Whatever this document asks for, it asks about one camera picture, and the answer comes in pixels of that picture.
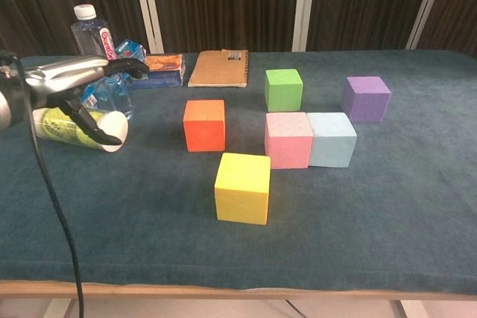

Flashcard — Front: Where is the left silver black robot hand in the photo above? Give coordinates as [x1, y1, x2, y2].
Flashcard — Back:
[22, 54, 151, 147]

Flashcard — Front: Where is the orange foam cube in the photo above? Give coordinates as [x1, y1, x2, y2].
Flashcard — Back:
[183, 99, 227, 153]

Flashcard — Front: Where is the yellow foam cube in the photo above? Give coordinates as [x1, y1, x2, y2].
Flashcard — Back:
[214, 152, 272, 226]

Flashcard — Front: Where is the green foam cube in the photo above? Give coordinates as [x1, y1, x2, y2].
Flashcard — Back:
[264, 69, 304, 113]

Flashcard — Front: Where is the light blue foam cube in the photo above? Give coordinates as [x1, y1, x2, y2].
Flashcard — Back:
[306, 112, 358, 168]

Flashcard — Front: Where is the blue Oreo packet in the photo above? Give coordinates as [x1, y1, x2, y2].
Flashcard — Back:
[82, 85, 100, 109]

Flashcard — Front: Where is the clear plastic water bottle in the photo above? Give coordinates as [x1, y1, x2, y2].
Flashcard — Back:
[70, 4, 134, 120]

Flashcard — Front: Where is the yellow tennis ball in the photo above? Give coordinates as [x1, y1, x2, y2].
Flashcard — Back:
[44, 108, 81, 142]
[80, 110, 108, 147]

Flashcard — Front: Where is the small blue drink carton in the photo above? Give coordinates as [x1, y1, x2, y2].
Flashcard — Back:
[113, 38, 147, 69]

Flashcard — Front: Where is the clear tennis ball tube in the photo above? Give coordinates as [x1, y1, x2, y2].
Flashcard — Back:
[32, 106, 130, 153]

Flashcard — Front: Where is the blue orange cracker box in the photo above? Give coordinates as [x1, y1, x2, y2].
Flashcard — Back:
[126, 53, 186, 91]

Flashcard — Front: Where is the brown spiral notebook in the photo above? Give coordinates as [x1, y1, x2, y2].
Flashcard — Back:
[187, 48, 250, 89]

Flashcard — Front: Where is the dark blue table cloth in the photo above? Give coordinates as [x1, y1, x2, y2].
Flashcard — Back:
[0, 49, 477, 294]

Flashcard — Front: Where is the pink foam cube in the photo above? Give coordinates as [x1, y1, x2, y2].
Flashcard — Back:
[264, 112, 315, 170]

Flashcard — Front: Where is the purple foam cube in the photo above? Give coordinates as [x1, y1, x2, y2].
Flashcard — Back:
[341, 75, 392, 124]

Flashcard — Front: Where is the black left hand cable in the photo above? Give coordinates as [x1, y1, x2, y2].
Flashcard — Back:
[0, 51, 86, 318]

